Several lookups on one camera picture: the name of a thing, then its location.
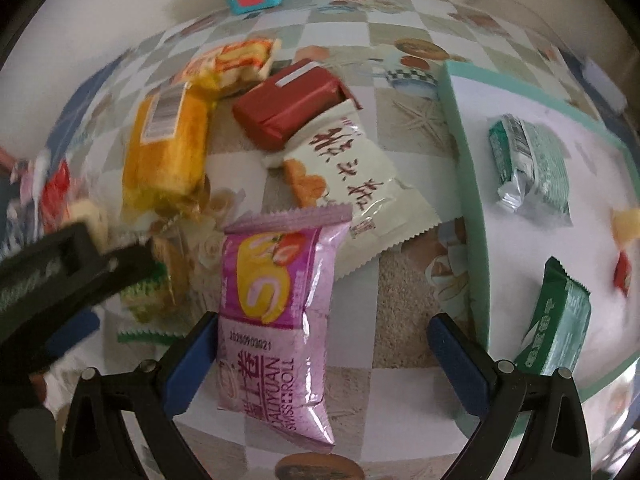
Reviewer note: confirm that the clear packaged round bun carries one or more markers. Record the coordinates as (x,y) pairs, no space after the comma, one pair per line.
(94,199)

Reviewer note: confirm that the teal-rimmed white tray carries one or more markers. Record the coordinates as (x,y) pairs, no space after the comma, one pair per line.
(508,249)

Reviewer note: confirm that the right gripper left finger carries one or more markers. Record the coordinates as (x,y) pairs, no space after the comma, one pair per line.
(96,443)

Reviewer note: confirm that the silver green small packet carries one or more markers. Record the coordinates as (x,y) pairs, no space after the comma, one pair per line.
(533,179)

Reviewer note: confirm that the white wall box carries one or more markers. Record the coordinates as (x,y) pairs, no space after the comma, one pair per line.
(603,84)

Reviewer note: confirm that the red snack packet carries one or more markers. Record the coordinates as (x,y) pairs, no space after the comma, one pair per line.
(53,198)

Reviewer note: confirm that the green-edged clear pastry packet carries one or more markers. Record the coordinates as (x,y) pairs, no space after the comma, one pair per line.
(158,309)

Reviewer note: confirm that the white rice cracker packet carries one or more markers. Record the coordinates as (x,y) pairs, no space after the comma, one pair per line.
(332,160)

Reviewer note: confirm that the dark red wrapped box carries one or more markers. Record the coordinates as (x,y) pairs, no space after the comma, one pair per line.
(272,112)

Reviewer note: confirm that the orange red wafer packet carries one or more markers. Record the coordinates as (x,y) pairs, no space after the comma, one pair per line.
(230,69)

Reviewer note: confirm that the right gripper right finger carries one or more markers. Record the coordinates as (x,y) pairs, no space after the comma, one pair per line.
(555,441)

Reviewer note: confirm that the orange cake packet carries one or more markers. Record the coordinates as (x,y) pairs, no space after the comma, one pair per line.
(164,169)

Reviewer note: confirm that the pink swiss roll packet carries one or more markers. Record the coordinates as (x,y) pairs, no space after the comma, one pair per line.
(277,276)

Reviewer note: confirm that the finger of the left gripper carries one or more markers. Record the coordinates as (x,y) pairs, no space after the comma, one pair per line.
(48,291)

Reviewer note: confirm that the green biscuit packet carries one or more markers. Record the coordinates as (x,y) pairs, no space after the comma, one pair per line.
(559,324)

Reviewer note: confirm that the yellow jelly cup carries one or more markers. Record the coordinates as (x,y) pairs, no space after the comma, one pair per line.
(625,226)

